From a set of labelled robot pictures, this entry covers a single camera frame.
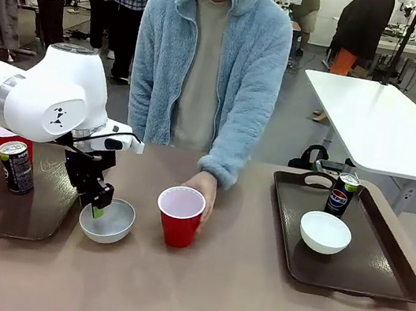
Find brown plastic tray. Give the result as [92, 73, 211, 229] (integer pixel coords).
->
[0, 135, 112, 253]
[253, 165, 416, 311]

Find white bowl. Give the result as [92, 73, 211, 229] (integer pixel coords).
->
[75, 192, 139, 249]
[295, 207, 356, 260]

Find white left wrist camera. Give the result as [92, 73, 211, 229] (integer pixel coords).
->
[124, 134, 147, 156]

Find person's right forearm blue sleeve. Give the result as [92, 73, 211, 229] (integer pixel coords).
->
[120, 82, 157, 144]

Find person's left hand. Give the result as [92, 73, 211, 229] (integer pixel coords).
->
[173, 167, 222, 238]

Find bystander black coat orange trousers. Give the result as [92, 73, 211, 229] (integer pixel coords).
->
[325, 0, 397, 83]

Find black Pepsi can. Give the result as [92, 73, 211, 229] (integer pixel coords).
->
[0, 139, 42, 198]
[322, 169, 362, 222]

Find black bag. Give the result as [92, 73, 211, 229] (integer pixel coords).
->
[288, 140, 332, 175]

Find dark grey equipment case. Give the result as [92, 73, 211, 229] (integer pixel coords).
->
[315, 157, 358, 179]

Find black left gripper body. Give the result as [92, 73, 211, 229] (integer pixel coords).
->
[59, 143, 119, 198]

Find person in blue fleece jacket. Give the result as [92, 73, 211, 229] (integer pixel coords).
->
[114, 0, 300, 198]

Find black tripod pole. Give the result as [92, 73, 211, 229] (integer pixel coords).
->
[379, 0, 416, 91]

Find bystander in olive jacket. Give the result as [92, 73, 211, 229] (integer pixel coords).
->
[283, 0, 322, 59]

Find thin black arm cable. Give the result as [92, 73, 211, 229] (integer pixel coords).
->
[67, 122, 145, 161]

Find person's left forearm blue sleeve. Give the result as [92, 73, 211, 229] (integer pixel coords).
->
[193, 115, 266, 196]

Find white table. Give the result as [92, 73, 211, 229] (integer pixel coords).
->
[284, 67, 416, 219]

